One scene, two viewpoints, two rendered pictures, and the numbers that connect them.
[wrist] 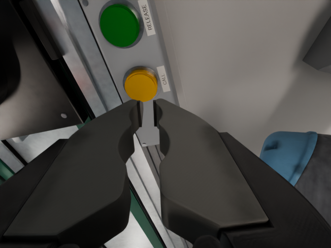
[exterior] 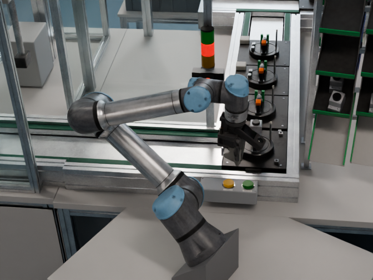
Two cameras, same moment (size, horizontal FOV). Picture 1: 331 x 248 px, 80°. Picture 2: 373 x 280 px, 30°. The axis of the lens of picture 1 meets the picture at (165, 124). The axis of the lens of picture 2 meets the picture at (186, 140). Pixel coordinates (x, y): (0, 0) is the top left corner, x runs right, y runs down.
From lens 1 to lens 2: 2.34 m
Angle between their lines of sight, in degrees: 47
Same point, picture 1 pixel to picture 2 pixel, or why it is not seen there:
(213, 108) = not seen: hidden behind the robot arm
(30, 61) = (247, 163)
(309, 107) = (175, 255)
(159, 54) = (236, 190)
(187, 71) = (217, 215)
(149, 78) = (230, 184)
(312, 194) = (197, 184)
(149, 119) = (213, 182)
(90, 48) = (244, 177)
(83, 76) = (237, 173)
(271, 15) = not seen: hidden behind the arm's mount
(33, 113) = not seen: hidden behind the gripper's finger
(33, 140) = (213, 151)
